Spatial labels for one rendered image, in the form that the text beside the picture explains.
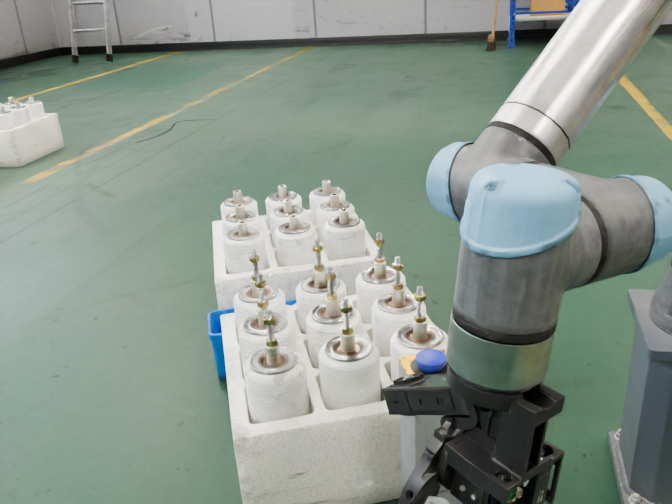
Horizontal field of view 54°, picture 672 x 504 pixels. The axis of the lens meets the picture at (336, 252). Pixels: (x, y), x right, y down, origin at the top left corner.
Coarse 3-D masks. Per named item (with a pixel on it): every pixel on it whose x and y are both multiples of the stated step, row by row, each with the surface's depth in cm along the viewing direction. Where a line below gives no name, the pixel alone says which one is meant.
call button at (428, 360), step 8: (424, 352) 86; (432, 352) 86; (440, 352) 86; (416, 360) 85; (424, 360) 84; (432, 360) 84; (440, 360) 84; (424, 368) 84; (432, 368) 84; (440, 368) 84
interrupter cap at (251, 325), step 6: (276, 312) 114; (252, 318) 113; (276, 318) 112; (282, 318) 112; (246, 324) 111; (252, 324) 111; (258, 324) 111; (276, 324) 111; (282, 324) 110; (246, 330) 109; (252, 330) 109; (258, 330) 109; (264, 330) 109; (276, 330) 108
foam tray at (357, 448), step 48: (240, 384) 108; (384, 384) 105; (240, 432) 97; (288, 432) 97; (336, 432) 99; (384, 432) 101; (240, 480) 98; (288, 480) 100; (336, 480) 102; (384, 480) 104
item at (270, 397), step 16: (304, 368) 100; (256, 384) 97; (272, 384) 97; (288, 384) 97; (304, 384) 101; (256, 400) 99; (272, 400) 98; (288, 400) 98; (304, 400) 101; (256, 416) 101; (272, 416) 99; (288, 416) 99
